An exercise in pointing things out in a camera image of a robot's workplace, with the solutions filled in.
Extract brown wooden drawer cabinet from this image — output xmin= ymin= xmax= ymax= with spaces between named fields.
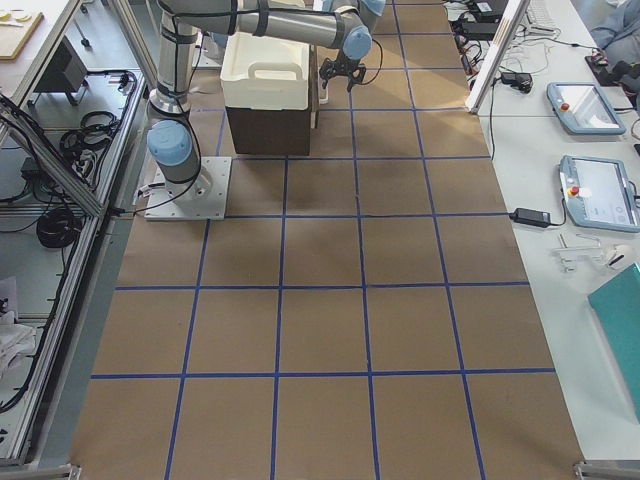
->
xmin=225 ymin=47 xmax=321 ymax=157

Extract white drawer handle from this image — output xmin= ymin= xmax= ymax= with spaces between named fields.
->
xmin=318 ymin=80 xmax=329 ymax=105

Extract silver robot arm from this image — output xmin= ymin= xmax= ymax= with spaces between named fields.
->
xmin=147 ymin=1 xmax=384 ymax=199

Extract white plastic tray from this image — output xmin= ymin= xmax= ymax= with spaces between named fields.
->
xmin=220 ymin=32 xmax=310 ymax=111

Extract black power adapter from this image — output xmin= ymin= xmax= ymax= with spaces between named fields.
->
xmin=508 ymin=207 xmax=552 ymax=228

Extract near blue teach pendant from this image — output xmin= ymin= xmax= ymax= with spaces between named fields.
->
xmin=558 ymin=155 xmax=639 ymax=233

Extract blue teach pendant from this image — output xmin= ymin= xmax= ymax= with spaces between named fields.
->
xmin=558 ymin=155 xmax=639 ymax=233
xmin=546 ymin=82 xmax=626 ymax=135

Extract far blue teach pendant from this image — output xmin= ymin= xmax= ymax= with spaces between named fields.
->
xmin=546 ymin=82 xmax=626 ymax=135

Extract teal box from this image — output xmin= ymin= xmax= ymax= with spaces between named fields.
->
xmin=588 ymin=263 xmax=639 ymax=388

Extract white crumpled cloth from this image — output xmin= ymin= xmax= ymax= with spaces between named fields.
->
xmin=0 ymin=277 xmax=37 ymax=371

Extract wooden board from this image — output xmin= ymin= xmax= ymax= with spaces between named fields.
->
xmin=1 ymin=9 xmax=44 ymax=61

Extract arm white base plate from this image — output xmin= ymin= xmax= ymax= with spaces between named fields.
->
xmin=142 ymin=156 xmax=232 ymax=221

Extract coiled black cables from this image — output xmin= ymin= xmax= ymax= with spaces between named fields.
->
xmin=35 ymin=204 xmax=82 ymax=249

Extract white aluminium frame post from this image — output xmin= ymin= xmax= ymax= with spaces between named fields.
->
xmin=465 ymin=0 xmax=530 ymax=114

